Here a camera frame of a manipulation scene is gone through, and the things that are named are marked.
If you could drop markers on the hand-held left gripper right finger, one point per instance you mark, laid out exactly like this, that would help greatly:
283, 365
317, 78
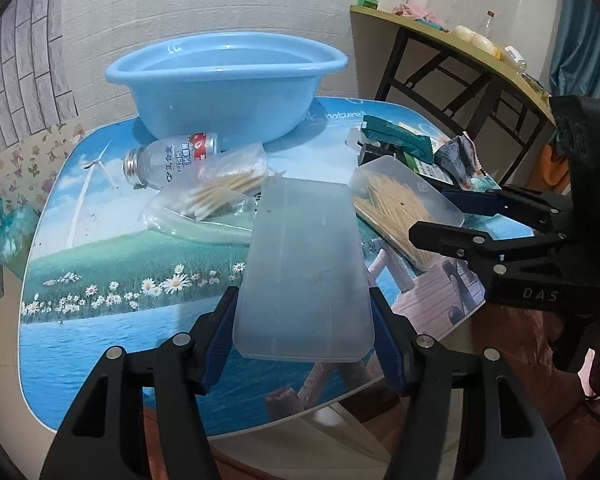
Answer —
387, 340

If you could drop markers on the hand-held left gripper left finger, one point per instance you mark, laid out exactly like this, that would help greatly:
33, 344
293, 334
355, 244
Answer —
220, 340

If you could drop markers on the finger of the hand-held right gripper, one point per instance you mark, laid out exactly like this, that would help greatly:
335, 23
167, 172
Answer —
445, 235
472, 201

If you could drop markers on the clear plastic toothpick box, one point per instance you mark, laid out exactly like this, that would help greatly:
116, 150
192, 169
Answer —
405, 195

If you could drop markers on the dark green packet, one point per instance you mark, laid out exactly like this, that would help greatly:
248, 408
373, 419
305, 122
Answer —
395, 132

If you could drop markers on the translucent plastic lid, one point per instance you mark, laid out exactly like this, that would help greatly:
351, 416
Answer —
305, 270

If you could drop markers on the clear bag of cotton swabs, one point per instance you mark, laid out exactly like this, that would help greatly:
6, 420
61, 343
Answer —
210, 195

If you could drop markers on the light blue plastic basin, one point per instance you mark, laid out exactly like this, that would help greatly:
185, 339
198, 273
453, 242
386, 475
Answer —
220, 95

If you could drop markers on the landscape printed desktop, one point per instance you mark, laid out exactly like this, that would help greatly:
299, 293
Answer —
130, 270

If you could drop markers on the crumpled silver packet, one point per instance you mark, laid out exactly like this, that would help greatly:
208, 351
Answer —
457, 157

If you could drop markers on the orange cloth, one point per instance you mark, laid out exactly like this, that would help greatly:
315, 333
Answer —
552, 170

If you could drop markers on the green and white packet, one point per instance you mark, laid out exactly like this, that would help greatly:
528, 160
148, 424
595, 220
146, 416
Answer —
430, 167

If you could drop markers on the person's brown garment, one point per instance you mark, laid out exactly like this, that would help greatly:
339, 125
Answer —
530, 360

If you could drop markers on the clear plastic jar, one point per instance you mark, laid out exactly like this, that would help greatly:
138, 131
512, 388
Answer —
514, 59

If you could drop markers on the cream round items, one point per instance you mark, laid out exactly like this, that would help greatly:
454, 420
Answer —
472, 37

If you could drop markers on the blue curtain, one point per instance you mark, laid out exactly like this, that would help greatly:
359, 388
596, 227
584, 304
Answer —
585, 35

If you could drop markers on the wooden side table, black legs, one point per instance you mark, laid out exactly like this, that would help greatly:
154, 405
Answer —
430, 35

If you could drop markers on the clear glass bottle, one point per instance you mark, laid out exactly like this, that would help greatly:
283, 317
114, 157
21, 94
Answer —
486, 25

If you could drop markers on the teal flat item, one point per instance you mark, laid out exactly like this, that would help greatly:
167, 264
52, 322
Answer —
432, 24

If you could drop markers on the pink cloth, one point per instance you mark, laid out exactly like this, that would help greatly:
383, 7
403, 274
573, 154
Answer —
415, 11

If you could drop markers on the small green box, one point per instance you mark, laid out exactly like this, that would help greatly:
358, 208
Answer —
368, 2

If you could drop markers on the teal plastic bag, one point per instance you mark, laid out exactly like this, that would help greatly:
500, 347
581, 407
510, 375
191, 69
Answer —
15, 235

